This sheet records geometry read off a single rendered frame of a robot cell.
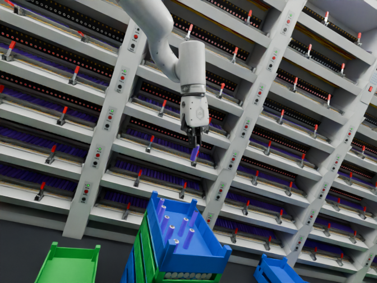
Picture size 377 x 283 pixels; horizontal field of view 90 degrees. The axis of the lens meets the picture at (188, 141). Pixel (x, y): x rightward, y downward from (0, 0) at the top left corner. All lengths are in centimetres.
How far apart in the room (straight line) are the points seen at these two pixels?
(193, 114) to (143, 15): 29
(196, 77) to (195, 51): 7
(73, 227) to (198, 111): 91
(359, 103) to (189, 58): 125
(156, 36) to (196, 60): 13
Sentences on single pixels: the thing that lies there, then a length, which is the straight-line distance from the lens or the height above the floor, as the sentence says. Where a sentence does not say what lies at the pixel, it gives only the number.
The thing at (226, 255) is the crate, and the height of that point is 46.
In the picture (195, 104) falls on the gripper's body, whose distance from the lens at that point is 61.
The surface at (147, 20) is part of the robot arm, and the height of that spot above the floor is 99.
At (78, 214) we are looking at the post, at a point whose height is 14.
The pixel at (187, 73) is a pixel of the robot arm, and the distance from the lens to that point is 62.
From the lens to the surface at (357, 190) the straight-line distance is 182.
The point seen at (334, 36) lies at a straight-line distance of 150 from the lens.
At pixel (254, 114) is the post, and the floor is 95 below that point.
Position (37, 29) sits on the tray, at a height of 93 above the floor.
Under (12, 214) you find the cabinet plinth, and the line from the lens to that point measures 135.
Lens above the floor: 79
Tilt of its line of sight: 6 degrees down
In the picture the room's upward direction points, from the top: 20 degrees clockwise
